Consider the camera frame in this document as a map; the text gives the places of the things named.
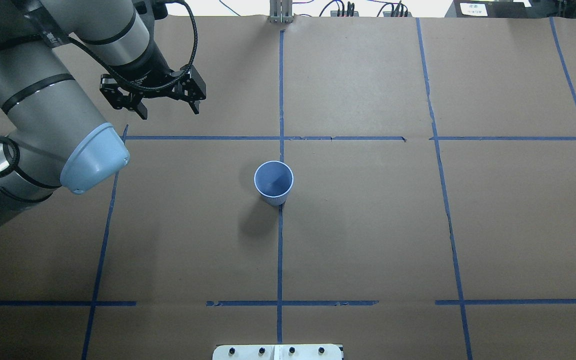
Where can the aluminium frame post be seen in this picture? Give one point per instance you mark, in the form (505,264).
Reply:
(281,12)

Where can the white pedestal base plate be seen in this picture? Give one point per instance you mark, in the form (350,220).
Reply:
(304,351)

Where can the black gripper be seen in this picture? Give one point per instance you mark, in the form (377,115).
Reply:
(144,69)

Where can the left cable connector block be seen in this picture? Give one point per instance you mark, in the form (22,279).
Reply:
(344,9)

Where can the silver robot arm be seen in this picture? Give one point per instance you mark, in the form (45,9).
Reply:
(60,138)

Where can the black box with label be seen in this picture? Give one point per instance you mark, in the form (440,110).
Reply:
(493,9)

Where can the right cable connector block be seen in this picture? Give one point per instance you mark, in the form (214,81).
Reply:
(399,10)

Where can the blue ribbed cup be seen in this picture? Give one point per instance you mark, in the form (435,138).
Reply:
(274,181)

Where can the cable connector block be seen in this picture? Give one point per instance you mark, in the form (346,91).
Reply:
(344,9)
(399,10)

